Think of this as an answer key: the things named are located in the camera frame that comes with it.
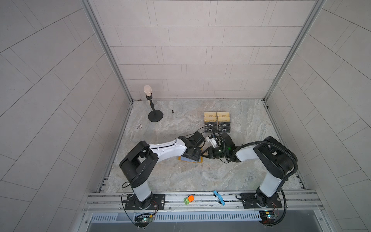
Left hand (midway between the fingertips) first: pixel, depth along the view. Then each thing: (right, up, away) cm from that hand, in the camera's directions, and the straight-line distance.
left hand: (196, 154), depth 89 cm
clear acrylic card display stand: (+15, +15, +8) cm, 22 cm away
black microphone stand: (-31, +24, +18) cm, 43 cm away
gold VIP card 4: (+17, +21, +8) cm, 28 cm away
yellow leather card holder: (-7, -1, -4) cm, 8 cm away
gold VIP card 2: (+19, +25, +8) cm, 32 cm away
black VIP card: (+10, +18, +8) cm, 22 cm away
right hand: (+4, 0, -2) cm, 4 cm away
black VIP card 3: (+19, +15, +8) cm, 26 cm away
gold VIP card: (+9, +25, +8) cm, 28 cm away
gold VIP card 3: (+10, +21, +8) cm, 25 cm away
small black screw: (-17, +27, +20) cm, 37 cm away
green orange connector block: (-4, -16, -19) cm, 25 cm away
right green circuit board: (+34, -23, -21) cm, 46 cm away
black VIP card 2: (+19, +18, +8) cm, 27 cm away
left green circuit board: (-24, -22, -23) cm, 40 cm away
